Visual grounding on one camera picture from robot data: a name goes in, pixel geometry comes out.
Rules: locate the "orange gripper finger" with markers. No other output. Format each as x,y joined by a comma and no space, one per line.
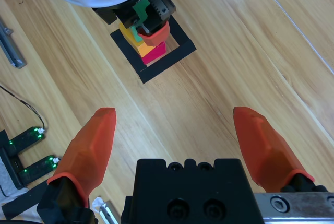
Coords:
266,151
88,151

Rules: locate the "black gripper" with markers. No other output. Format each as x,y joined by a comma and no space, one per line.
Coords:
161,4

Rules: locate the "red cube block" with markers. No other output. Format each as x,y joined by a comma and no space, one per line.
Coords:
155,54

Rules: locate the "yellow cube block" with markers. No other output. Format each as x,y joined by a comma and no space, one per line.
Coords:
128,36

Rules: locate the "green cube block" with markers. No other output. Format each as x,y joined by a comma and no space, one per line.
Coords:
142,7

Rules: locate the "black tape square outline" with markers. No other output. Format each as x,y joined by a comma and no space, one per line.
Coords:
172,59

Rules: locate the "black dongle with green LEDs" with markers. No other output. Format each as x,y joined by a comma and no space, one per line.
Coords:
26,139
39,169

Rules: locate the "white crumpled paper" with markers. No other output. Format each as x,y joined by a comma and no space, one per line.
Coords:
97,203

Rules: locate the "small grey metal bar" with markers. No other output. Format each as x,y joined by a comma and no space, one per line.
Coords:
107,213

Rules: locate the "black USB hub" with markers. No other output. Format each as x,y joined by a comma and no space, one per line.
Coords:
7,161

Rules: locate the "black tape strip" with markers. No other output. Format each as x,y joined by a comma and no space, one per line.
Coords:
21,203

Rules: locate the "grey cloth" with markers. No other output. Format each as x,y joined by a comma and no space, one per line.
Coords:
3,182

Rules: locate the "grey aluminium profile bar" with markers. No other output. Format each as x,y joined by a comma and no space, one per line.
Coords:
13,54

